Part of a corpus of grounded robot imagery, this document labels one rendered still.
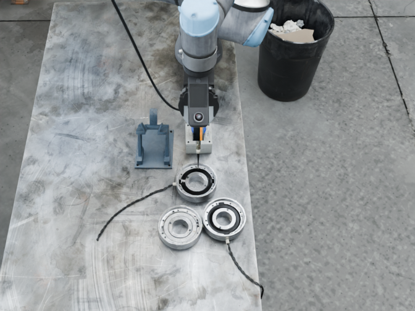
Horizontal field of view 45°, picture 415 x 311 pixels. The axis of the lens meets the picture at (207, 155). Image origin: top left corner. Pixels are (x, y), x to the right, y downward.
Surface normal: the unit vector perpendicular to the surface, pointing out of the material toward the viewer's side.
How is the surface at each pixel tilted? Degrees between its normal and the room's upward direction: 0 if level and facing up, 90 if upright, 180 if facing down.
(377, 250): 0
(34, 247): 0
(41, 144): 0
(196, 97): 32
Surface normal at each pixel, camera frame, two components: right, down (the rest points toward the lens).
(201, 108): 0.06, -0.04
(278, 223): 0.02, -0.56
